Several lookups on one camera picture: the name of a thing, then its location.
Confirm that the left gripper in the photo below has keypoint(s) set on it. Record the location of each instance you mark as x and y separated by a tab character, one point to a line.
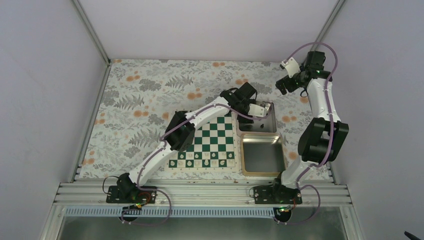
243	120

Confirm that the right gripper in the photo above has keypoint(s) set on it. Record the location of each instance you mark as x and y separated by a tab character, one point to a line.
281	87

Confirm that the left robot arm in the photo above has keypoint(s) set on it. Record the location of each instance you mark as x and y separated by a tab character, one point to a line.
180	133

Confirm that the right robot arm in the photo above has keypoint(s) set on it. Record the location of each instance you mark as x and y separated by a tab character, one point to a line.
324	136

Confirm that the green white chess board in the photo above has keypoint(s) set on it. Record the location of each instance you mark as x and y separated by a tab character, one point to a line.
214	141

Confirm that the silver tin with pawns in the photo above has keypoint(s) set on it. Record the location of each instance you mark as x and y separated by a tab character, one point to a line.
267	125

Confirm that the empty gold-rimmed tin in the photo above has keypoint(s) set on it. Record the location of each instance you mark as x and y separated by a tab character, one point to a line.
262	154

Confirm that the floral table mat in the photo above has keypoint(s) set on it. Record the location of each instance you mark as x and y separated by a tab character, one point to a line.
141	96

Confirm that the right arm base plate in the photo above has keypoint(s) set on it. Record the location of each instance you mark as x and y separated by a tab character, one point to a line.
279	195

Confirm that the aluminium rail frame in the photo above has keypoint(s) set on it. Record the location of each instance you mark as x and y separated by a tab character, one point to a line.
199	194

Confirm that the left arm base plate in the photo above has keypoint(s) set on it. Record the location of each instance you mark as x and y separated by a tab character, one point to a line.
133	197

